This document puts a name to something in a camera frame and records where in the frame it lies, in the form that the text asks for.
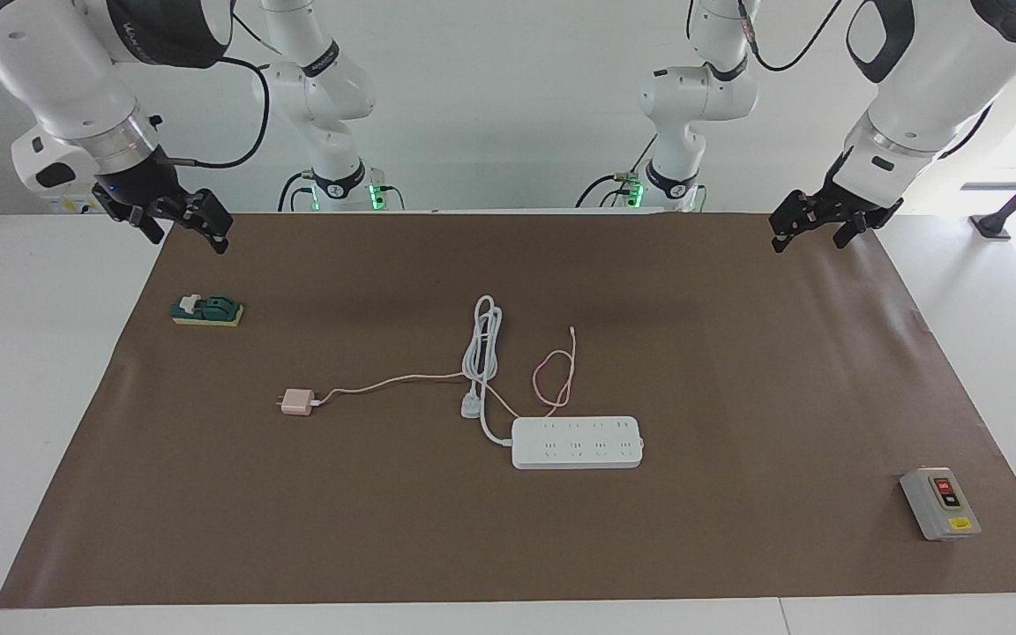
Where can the white box with yellow labels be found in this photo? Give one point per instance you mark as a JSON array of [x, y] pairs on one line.
[[76, 205]]

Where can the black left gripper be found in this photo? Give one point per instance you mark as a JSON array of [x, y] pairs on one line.
[[856, 190]]

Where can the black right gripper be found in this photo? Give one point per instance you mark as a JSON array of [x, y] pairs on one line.
[[133, 181]]

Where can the grey push button switch box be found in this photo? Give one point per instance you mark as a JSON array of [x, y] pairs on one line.
[[940, 504]]

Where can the brown paper mat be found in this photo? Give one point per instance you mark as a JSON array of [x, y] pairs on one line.
[[296, 529]]

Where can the pink charger block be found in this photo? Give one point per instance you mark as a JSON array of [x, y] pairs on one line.
[[298, 402]]

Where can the white power strip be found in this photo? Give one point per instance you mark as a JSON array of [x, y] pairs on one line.
[[574, 444]]

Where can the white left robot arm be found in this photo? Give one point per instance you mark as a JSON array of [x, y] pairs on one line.
[[940, 79]]

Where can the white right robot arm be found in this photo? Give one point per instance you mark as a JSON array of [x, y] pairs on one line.
[[32, 62]]

